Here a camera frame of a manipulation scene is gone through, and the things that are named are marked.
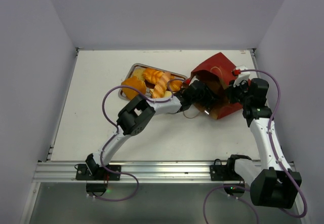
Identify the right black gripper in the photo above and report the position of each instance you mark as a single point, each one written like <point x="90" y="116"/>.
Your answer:
<point x="235" y="92"/>

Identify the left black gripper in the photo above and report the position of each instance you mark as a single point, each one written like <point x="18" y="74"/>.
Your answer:
<point x="209" y="98"/>

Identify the red brown paper bag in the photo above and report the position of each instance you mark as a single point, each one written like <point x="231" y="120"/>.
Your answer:
<point x="216" y="73"/>

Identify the fake baguette loaf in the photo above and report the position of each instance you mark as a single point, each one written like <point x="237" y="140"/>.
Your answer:
<point x="161" y="85"/>

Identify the braided orange bread loaf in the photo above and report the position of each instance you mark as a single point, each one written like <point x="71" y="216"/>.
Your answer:
<point x="152" y="76"/>

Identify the round orange bun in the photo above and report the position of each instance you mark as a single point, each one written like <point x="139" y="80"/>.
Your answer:
<point x="135" y="83"/>

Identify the fake triangle sandwich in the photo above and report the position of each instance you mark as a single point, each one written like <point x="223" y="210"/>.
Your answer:
<point x="167" y="94"/>

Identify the seeded bread slice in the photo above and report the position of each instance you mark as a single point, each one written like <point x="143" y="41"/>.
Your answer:
<point x="139" y="73"/>

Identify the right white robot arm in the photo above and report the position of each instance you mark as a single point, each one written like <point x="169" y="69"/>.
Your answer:
<point x="274" y="184"/>

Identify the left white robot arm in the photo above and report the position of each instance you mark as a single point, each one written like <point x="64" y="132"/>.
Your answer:
<point x="135" y="116"/>

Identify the stainless steel tray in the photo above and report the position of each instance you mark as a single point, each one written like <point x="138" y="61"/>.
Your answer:
<point x="139" y="66"/>

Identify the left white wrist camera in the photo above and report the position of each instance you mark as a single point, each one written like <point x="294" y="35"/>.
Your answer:
<point x="189" y="81"/>

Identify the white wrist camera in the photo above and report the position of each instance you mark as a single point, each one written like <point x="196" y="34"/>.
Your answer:
<point x="189" y="81"/>
<point x="241" y="73"/>

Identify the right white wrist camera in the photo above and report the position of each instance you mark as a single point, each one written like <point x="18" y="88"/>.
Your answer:
<point x="241" y="73"/>

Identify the aluminium mounting rail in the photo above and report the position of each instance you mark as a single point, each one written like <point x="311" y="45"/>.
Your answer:
<point x="144" y="171"/>

